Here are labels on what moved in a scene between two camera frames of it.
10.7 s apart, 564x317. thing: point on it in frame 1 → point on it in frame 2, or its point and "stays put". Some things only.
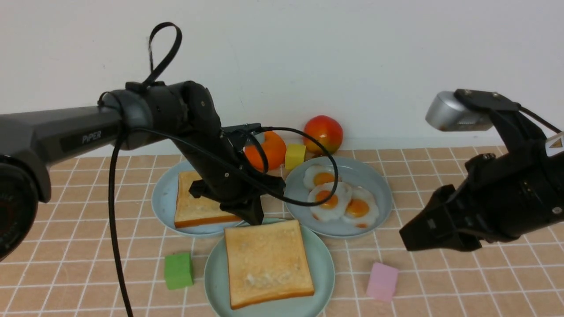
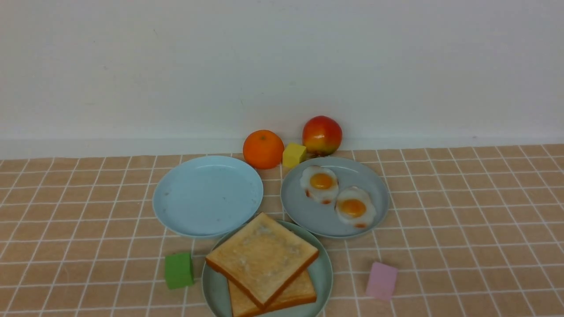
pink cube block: x=382 y=282 stays put
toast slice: x=191 y=211 → x=243 y=305
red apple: x=326 y=130 stays put
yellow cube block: x=294 y=155 stays put
